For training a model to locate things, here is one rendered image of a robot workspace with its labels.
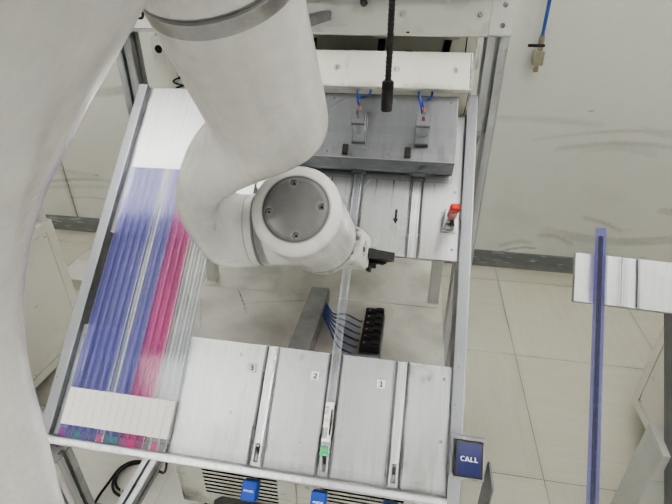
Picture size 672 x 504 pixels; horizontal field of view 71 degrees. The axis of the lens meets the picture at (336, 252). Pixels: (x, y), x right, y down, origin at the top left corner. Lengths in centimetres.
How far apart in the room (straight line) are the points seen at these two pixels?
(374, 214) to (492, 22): 38
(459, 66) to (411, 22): 11
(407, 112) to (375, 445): 57
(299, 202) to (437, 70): 55
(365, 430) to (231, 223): 45
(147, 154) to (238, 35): 79
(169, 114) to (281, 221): 69
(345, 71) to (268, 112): 63
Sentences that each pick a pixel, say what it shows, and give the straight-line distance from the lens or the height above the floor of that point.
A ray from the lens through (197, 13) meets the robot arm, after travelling 27.
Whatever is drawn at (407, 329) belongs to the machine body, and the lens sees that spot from 124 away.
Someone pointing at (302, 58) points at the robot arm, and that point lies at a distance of 30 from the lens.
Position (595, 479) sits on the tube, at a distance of 72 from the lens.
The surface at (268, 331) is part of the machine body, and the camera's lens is 123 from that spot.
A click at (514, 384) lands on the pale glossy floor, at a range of 208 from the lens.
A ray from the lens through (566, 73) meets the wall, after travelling 251.
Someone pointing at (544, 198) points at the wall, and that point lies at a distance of 268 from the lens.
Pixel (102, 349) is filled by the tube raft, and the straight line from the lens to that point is 94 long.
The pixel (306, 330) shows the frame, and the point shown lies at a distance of 115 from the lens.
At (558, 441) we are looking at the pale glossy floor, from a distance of 194.
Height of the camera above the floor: 139
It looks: 30 degrees down
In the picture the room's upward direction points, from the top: straight up
